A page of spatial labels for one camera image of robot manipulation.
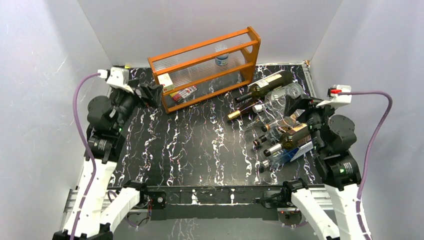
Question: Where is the dark green wine bottle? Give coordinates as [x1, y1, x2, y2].
[234, 70, 294, 103]

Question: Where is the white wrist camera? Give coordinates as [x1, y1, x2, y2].
[316, 84, 352, 109]
[97, 67, 134, 94]

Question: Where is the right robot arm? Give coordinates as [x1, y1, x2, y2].
[281, 91, 372, 240]

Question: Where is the clear glass bottle black cap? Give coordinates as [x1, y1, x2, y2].
[260, 116, 298, 133]

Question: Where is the blue square glass bottle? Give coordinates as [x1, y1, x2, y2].
[258, 141, 313, 173]

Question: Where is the brown wine bottle silver cap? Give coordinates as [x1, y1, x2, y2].
[263, 123, 311, 157]

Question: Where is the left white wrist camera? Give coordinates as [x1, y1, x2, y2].
[97, 67, 134, 94]

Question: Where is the gold capped dark bottle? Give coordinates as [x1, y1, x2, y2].
[227, 99, 262, 121]

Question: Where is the small blue labelled jar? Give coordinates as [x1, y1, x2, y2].
[215, 44, 229, 66]

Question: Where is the orange wooden shelf rack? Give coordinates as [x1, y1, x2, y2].
[147, 26, 261, 114]

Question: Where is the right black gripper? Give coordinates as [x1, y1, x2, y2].
[282, 93, 337, 153]

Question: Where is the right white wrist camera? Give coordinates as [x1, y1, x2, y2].
[316, 84, 352, 109]

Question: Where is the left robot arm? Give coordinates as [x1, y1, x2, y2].
[52, 84, 163, 240]

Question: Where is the white red small box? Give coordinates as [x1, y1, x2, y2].
[157, 73, 175, 93]

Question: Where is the black metal base rail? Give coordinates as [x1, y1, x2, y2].
[62, 185, 335, 222]

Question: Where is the marker pen pack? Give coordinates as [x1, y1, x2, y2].
[170, 85, 198, 103]

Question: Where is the clear round glass bottle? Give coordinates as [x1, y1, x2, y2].
[252, 82, 305, 116]

